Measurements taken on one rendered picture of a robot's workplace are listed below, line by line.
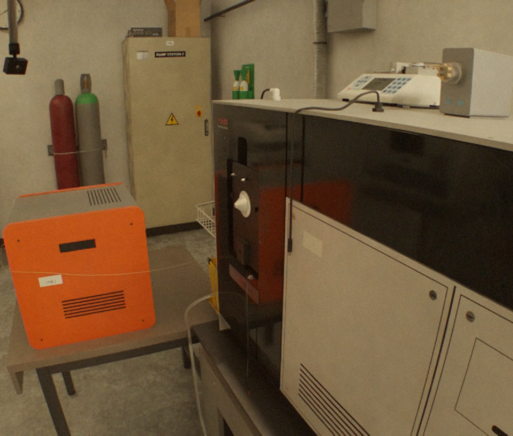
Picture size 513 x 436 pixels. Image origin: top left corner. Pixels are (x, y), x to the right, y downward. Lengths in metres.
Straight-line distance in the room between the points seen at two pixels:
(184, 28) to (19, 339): 3.26
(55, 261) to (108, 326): 0.28
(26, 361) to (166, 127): 3.01
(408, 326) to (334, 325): 0.18
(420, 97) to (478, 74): 0.26
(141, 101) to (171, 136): 0.45
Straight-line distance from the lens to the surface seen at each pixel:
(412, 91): 1.01
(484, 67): 0.81
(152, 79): 3.97
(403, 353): 0.60
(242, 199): 0.97
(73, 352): 1.38
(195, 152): 4.13
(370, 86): 1.09
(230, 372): 1.17
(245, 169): 0.96
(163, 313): 1.50
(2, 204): 4.45
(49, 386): 1.49
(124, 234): 1.27
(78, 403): 2.28
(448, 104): 0.81
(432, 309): 0.53
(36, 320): 1.38
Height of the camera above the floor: 1.48
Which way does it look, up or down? 18 degrees down
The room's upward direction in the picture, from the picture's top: straight up
